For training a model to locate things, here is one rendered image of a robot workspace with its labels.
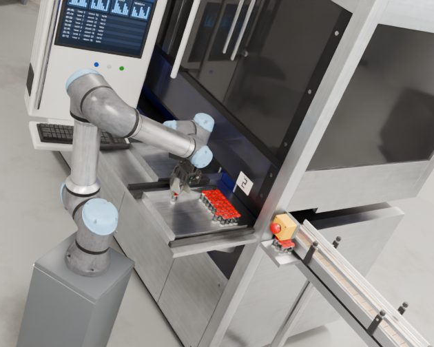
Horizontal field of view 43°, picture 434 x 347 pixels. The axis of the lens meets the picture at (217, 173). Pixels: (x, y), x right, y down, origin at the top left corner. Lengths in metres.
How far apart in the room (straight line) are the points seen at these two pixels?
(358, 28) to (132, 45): 1.13
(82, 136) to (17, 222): 1.62
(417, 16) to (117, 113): 1.07
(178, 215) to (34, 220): 1.37
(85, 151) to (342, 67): 0.88
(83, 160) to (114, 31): 0.89
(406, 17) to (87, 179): 1.18
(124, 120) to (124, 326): 1.50
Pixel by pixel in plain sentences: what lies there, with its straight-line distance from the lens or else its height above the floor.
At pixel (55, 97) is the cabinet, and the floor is 0.92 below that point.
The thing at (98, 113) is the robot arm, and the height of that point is 1.38.
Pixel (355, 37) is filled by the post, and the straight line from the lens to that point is 1.89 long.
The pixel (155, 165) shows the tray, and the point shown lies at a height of 0.88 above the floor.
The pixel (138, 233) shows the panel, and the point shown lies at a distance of 3.00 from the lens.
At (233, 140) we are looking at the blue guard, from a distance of 2.29.
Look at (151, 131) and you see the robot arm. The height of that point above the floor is 1.33.
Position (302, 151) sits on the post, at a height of 1.31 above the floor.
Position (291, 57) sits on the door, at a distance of 2.08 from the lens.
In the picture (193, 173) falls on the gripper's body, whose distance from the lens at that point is 2.08.
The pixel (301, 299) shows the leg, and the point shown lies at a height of 0.72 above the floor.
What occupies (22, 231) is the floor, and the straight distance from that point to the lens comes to 3.28.
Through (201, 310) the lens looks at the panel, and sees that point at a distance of 2.62.
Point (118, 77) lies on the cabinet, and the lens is 2.68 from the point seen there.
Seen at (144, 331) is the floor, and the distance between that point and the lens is 2.91.
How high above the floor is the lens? 2.12
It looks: 29 degrees down
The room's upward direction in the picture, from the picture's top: 22 degrees clockwise
